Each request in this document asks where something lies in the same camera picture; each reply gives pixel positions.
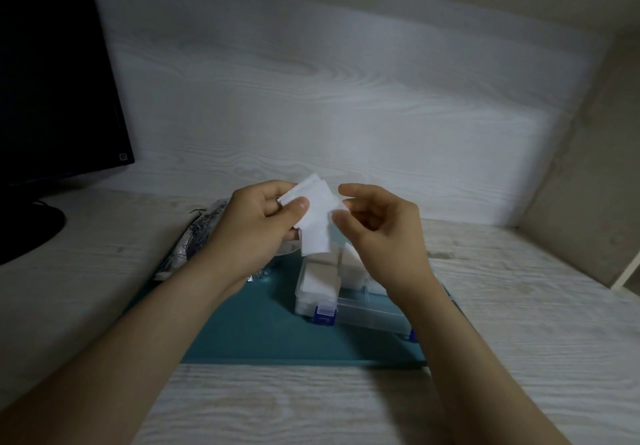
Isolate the person's left hand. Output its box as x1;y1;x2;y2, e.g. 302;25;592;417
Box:
199;180;311;295

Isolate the teal work mat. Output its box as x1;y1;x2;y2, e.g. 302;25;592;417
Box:
135;240;468;368

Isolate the person's left forearm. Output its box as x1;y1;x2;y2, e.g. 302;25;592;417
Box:
0;255;246;445

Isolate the black computer monitor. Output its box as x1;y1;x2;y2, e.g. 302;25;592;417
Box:
0;0;136;266

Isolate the clear plastic bag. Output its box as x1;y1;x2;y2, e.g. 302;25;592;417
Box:
154;198;275;284

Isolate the clear plastic organizer box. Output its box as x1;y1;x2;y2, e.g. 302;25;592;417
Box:
294;240;418;343

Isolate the stack of white cotton pads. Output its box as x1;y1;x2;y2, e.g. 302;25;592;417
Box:
300;255;343;296

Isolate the person's right hand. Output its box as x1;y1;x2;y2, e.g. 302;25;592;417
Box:
332;183;437;306

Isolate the white cotton pad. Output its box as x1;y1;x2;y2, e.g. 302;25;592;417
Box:
278;174;348;256

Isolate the person's right forearm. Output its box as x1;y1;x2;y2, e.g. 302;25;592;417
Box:
395;280;573;445

